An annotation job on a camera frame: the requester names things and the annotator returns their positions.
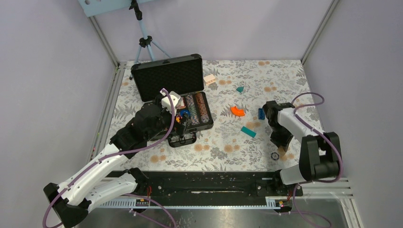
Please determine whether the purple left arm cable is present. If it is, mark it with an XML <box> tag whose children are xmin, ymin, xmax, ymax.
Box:
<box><xmin>42</xmin><ymin>88</ymin><xmax>177</xmax><ymax>228</ymax></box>

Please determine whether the blue small blind button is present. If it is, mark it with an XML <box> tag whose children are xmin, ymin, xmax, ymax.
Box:
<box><xmin>180</xmin><ymin>109</ymin><xmax>191</xmax><ymax>117</ymax></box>

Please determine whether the blue tan poker chip row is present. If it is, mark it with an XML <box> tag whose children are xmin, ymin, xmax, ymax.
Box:
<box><xmin>186</xmin><ymin>95</ymin><xmax>200</xmax><ymax>125</ymax></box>

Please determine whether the light blue tripod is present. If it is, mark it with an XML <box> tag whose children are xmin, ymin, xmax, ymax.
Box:
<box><xmin>129</xmin><ymin>0</ymin><xmax>171</xmax><ymax>64</ymax></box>

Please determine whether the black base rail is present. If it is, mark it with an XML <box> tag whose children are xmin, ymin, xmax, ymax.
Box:
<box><xmin>107</xmin><ymin>170</ymin><xmax>336</xmax><ymax>209</ymax></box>

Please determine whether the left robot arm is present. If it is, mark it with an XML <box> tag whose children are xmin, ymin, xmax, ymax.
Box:
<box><xmin>42</xmin><ymin>88</ymin><xmax>182</xmax><ymax>228</ymax></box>

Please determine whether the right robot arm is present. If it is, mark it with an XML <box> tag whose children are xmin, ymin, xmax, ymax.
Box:
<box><xmin>262</xmin><ymin>101</ymin><xmax>342</xmax><ymax>196</ymax></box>

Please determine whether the teal rectangular block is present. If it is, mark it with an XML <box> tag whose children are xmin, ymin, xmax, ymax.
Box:
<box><xmin>240</xmin><ymin>126</ymin><xmax>257</xmax><ymax>138</ymax></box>

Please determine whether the orange black poker chip row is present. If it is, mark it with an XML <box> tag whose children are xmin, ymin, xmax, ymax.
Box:
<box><xmin>195</xmin><ymin>93</ymin><xmax>209</xmax><ymax>123</ymax></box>

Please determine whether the black poker chip case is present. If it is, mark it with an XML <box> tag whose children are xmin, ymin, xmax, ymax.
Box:
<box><xmin>131</xmin><ymin>54</ymin><xmax>214</xmax><ymax>147</ymax></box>

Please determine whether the orange curved block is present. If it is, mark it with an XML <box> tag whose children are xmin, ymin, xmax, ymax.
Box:
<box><xmin>230</xmin><ymin>106</ymin><xmax>245</xmax><ymax>117</ymax></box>

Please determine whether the teal triangular block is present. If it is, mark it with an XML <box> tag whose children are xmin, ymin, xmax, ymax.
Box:
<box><xmin>236</xmin><ymin>86</ymin><xmax>244</xmax><ymax>93</ymax></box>

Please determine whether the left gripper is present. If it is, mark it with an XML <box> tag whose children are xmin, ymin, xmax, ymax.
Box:
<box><xmin>146</xmin><ymin>95</ymin><xmax>192</xmax><ymax>141</ymax></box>

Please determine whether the beige toy block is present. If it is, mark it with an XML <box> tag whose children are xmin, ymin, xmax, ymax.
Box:
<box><xmin>203</xmin><ymin>74</ymin><xmax>216</xmax><ymax>86</ymax></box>

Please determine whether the blue rectangular block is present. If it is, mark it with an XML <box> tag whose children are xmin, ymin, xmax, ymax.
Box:
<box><xmin>258</xmin><ymin>108</ymin><xmax>265</xmax><ymax>120</ymax></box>

